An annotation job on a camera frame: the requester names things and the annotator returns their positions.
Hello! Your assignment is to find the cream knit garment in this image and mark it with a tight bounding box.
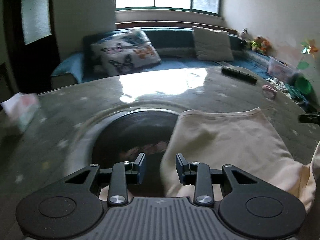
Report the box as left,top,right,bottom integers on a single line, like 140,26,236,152
100,107,320,213

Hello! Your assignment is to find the green plastic bowl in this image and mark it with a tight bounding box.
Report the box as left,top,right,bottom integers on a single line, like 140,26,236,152
293,76,312,95

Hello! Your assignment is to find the pink plastic toy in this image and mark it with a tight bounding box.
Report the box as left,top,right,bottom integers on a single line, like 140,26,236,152
261,85,277,100

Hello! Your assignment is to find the crumpled light cloth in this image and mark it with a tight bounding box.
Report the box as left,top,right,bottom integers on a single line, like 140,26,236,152
266,77,289,93

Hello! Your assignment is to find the round black cooktop inset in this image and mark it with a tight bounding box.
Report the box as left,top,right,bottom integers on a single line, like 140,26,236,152
92,110,178,197

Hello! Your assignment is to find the clear plastic storage box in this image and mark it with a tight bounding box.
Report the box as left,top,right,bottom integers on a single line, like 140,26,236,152
267,56,297,83

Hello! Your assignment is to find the colourful paper pinwheel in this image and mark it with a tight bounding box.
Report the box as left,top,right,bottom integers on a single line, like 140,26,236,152
296,39,319,70

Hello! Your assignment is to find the black remote control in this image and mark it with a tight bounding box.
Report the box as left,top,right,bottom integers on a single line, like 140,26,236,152
221,67,257,85

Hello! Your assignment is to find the orange plush toy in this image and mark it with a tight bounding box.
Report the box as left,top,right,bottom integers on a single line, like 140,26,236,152
260,39,271,55

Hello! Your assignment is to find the green yellow plush toy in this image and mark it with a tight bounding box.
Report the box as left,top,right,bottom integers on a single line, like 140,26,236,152
251,36,264,51

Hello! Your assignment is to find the black white plush toy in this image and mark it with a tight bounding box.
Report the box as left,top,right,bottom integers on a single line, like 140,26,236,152
239,28,251,42

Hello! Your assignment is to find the plain grey pillow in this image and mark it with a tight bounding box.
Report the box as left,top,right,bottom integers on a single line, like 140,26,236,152
192,26,234,61

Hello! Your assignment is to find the tissue box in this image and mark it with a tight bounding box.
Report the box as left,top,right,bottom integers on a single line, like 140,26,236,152
1,93,40,135

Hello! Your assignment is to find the teal corner sofa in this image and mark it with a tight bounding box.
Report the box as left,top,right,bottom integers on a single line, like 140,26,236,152
51,27,271,89

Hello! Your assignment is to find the butterfly print pillow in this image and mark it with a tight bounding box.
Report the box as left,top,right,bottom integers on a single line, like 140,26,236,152
91,27,161,76

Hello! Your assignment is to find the dark door with glass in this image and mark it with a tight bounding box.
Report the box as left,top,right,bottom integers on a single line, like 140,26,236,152
3,0,60,94

